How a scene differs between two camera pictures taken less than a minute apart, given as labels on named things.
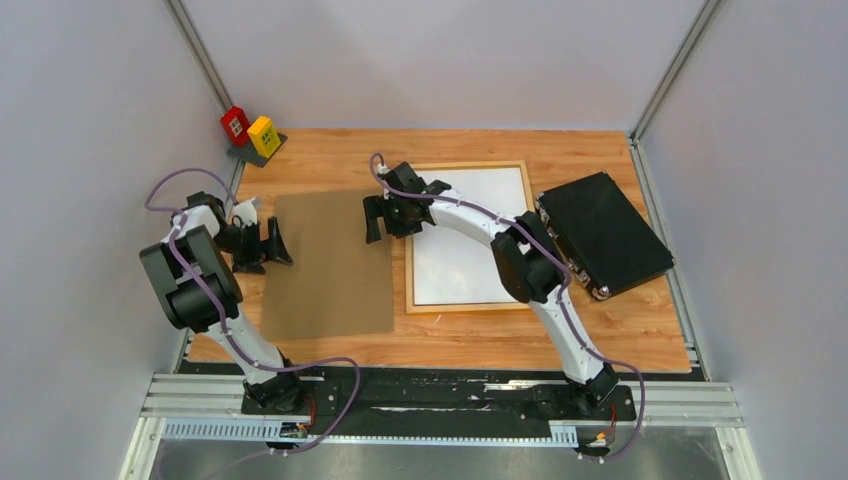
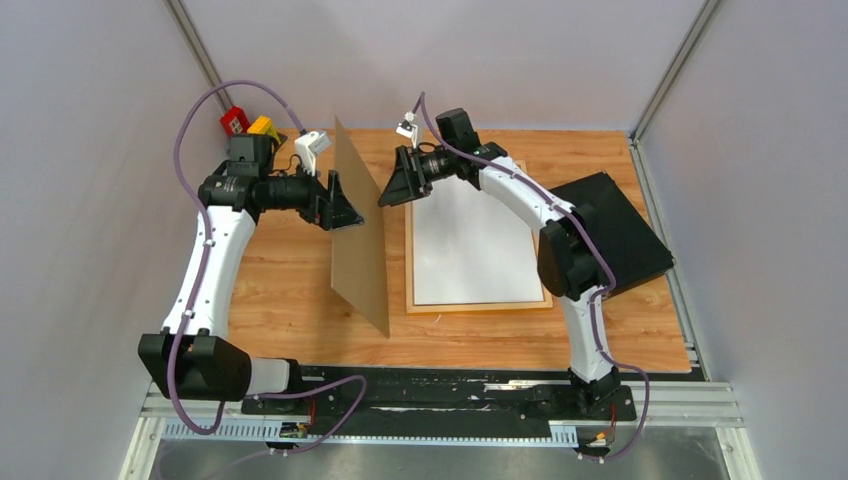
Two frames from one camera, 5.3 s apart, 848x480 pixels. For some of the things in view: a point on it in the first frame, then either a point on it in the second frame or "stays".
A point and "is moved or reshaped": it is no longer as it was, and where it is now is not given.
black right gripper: [378, 206] -> [402, 185]
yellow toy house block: [264, 136] stays
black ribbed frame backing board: [603, 236] stays
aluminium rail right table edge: [692, 343] stays
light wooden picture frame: [411, 308] stays
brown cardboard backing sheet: [338, 284] is moved or reshaped
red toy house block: [237, 125] stays
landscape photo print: [452, 266] stays
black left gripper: [273, 248] -> [340, 212]
